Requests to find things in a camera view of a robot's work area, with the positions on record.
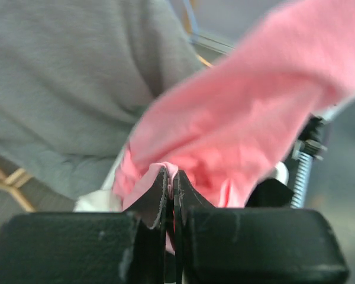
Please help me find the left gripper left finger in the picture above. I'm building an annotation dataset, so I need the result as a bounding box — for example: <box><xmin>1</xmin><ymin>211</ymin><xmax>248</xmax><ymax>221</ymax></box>
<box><xmin>127</xmin><ymin>167</ymin><xmax>168</xmax><ymax>283</ymax></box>

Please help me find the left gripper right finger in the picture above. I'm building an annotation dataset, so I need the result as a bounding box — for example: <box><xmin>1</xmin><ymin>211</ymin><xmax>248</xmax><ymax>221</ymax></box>
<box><xmin>172</xmin><ymin>170</ymin><xmax>214</xmax><ymax>283</ymax></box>

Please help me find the pink t shirt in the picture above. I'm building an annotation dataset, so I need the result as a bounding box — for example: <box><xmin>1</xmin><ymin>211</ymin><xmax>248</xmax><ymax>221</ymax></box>
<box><xmin>113</xmin><ymin>0</ymin><xmax>355</xmax><ymax>209</ymax></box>

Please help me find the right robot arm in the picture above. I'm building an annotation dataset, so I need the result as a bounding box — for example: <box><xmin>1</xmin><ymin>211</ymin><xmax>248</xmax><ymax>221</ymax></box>
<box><xmin>246</xmin><ymin>116</ymin><xmax>327</xmax><ymax>209</ymax></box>

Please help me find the white garment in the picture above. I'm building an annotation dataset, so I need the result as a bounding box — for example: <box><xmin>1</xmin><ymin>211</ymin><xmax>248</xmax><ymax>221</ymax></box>
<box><xmin>73</xmin><ymin>147</ymin><xmax>125</xmax><ymax>212</ymax></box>

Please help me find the wooden clothes rack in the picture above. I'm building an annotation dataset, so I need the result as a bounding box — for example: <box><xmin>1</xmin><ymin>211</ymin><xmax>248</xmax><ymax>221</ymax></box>
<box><xmin>0</xmin><ymin>168</ymin><xmax>36</xmax><ymax>212</ymax></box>

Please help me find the grey sweatshirt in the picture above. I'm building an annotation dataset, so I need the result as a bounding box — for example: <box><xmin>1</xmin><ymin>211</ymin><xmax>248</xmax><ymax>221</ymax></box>
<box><xmin>0</xmin><ymin>1</ymin><xmax>202</xmax><ymax>199</ymax></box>

